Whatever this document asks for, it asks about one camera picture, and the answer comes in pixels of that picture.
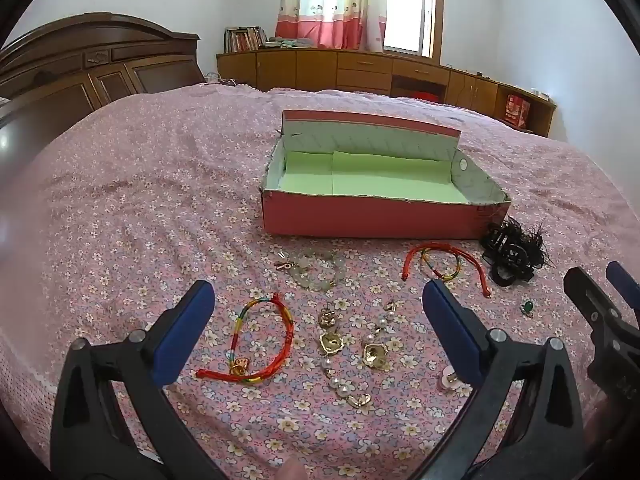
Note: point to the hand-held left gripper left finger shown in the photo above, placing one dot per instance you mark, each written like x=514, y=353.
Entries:
x=185, y=330

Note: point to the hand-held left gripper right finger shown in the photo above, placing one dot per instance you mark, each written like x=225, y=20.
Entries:
x=450, y=325

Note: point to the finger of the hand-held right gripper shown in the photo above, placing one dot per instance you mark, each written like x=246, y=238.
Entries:
x=587, y=300
x=624, y=285

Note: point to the black feather hair clip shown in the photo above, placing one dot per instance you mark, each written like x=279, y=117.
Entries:
x=510, y=255

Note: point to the gold pearl drop earring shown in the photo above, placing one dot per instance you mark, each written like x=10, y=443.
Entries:
x=331, y=342
x=372, y=355

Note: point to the pink cardboard box green lining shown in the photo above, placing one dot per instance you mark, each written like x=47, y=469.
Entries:
x=365, y=215

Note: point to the white pearl stud earring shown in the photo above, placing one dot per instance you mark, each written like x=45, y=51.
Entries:
x=446, y=382

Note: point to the pink floral bedspread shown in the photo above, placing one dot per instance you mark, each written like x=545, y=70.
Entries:
x=150, y=185

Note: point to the red gift box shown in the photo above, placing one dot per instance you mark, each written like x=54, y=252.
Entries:
x=517, y=110

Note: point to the red cloth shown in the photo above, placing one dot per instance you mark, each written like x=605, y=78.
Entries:
x=430, y=96

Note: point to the brown wooden headboard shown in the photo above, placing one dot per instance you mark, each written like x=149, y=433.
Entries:
x=75, y=75

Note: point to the long wooden cabinet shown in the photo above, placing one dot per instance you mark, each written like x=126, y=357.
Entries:
x=310, y=70

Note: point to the row of books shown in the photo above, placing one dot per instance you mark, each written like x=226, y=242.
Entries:
x=245, y=40

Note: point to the window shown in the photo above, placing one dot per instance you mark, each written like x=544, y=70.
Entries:
x=405, y=10

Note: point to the pink patterned curtain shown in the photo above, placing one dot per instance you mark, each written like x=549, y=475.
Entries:
x=325, y=0

